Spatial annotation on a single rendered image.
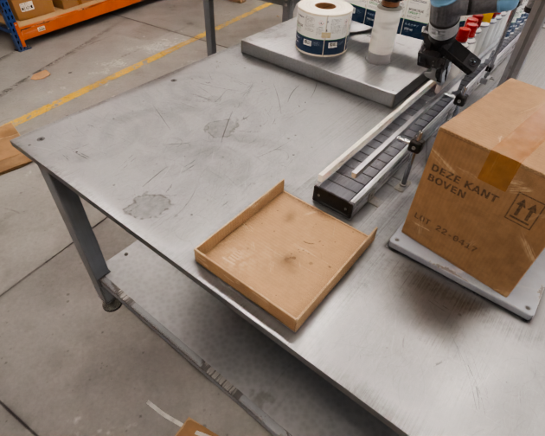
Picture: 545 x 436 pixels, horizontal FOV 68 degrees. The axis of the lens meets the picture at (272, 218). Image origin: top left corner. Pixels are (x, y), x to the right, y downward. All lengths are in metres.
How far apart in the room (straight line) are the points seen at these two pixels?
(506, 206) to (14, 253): 2.04
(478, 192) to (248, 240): 0.46
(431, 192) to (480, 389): 0.36
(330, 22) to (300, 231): 0.88
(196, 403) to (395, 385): 0.99
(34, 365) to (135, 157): 0.99
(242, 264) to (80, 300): 1.21
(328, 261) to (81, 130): 0.83
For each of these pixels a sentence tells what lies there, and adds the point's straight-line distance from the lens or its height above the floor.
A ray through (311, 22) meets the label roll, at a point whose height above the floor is 1.00.
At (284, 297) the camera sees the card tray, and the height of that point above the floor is 0.83.
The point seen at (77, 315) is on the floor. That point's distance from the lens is 1.91.
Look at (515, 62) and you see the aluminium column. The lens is 1.61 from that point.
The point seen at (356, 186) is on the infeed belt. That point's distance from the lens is 0.98.
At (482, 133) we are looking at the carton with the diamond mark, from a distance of 0.80.
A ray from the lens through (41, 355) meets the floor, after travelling 1.87.
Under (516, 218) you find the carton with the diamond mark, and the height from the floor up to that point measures 1.02.
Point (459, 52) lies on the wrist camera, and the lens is 1.29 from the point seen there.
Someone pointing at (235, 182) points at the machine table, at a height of 0.83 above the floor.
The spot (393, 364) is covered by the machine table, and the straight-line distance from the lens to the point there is 0.77.
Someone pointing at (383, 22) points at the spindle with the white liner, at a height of 1.03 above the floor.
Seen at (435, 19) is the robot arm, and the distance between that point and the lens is 1.21.
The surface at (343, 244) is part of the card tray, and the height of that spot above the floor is 0.83.
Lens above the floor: 1.49
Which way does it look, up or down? 44 degrees down
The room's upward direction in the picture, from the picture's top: 3 degrees clockwise
